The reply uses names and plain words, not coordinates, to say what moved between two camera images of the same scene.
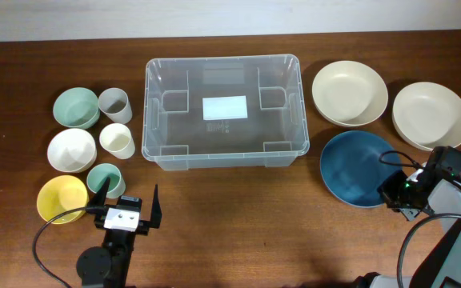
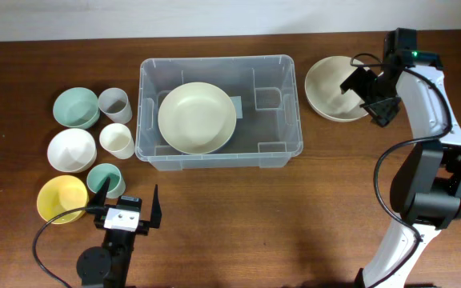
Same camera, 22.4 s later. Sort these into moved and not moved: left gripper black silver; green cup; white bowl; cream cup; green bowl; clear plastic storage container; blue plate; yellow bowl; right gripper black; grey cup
Moved: right gripper black; blue plate
Not moved: grey cup; white bowl; left gripper black silver; cream cup; green bowl; yellow bowl; green cup; clear plastic storage container
